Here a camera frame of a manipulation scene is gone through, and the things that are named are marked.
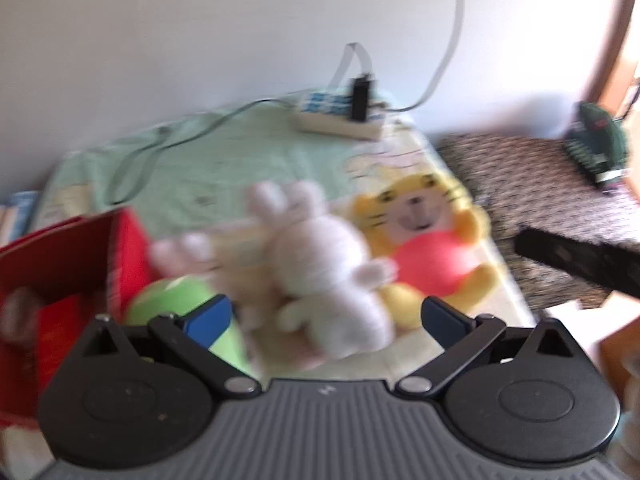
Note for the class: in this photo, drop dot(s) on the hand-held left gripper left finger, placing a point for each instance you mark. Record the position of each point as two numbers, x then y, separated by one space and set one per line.
210 322

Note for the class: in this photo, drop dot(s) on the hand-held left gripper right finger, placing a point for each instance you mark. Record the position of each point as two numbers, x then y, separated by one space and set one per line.
442 320

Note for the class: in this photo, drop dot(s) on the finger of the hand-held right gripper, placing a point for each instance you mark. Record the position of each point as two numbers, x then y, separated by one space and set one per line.
575 257

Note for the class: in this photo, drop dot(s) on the pink plush toy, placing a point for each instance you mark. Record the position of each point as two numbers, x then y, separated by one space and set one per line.
235 280

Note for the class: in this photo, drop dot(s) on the green plush toy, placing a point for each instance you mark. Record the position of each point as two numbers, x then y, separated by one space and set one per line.
165 300

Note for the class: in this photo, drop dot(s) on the yellow tiger plush toy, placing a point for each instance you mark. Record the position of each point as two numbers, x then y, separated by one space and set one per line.
425 210

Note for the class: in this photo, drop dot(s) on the white bunny plush toy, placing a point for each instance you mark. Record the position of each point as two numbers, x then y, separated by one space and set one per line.
315 255

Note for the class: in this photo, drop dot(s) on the red cardboard box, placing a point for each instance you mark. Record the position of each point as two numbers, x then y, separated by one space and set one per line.
60 255

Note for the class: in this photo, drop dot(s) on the white paper sheet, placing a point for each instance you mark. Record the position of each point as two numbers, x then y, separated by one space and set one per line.
575 312

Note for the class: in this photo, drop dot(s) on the green knitted clothing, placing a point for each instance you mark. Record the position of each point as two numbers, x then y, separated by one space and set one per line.
595 135

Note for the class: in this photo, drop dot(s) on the pale green printed bedsheet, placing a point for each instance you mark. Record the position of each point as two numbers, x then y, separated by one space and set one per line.
225 160

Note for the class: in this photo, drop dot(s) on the stack of books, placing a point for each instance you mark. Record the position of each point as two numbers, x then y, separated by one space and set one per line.
17 210

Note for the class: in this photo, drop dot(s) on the brown wooden door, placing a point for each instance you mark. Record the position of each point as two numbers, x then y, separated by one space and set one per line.
612 35

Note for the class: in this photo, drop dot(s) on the white power strip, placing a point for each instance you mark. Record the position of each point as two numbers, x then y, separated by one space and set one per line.
330 122

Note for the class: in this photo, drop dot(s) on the black charger plug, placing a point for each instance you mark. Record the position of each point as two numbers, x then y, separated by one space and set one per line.
359 97

